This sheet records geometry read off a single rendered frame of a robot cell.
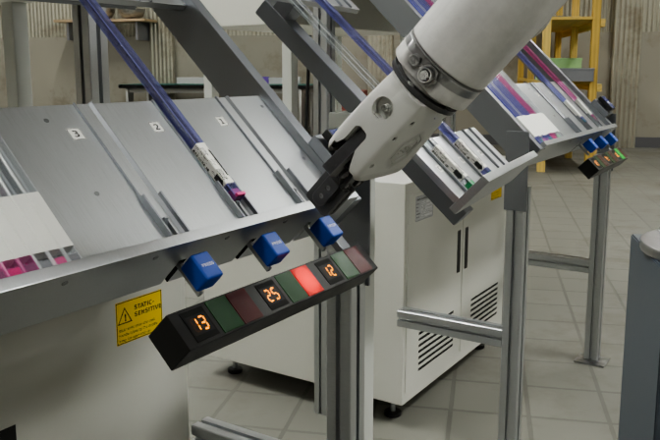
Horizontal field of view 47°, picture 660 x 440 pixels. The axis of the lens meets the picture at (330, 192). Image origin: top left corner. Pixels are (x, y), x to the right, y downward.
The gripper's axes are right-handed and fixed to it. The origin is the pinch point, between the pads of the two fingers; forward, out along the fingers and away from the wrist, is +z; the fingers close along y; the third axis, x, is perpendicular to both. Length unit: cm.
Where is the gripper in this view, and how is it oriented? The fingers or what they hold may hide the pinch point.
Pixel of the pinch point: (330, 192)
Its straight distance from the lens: 77.9
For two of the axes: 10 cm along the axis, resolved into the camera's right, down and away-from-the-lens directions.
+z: -5.8, 6.5, 4.9
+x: -6.1, -7.4, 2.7
